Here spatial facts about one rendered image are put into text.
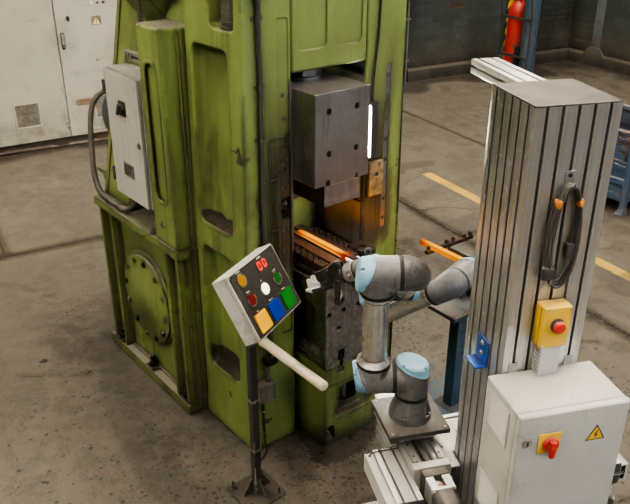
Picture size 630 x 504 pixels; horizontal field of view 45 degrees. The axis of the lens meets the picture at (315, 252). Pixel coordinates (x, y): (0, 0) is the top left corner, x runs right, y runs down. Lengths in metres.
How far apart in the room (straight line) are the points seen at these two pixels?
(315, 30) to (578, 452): 1.89
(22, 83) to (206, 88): 5.01
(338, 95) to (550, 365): 1.43
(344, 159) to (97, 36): 5.36
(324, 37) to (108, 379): 2.31
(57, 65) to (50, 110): 0.46
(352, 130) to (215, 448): 1.72
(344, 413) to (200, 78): 1.75
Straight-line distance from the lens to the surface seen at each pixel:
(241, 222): 3.25
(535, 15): 10.50
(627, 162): 6.76
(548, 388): 2.31
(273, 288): 3.05
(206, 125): 3.43
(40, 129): 8.40
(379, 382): 2.64
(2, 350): 4.97
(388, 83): 3.55
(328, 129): 3.17
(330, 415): 3.80
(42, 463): 4.04
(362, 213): 3.65
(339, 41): 3.32
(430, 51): 11.04
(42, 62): 8.26
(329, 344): 3.54
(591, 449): 2.38
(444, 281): 2.94
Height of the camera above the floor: 2.54
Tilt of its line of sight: 26 degrees down
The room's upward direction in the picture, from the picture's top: straight up
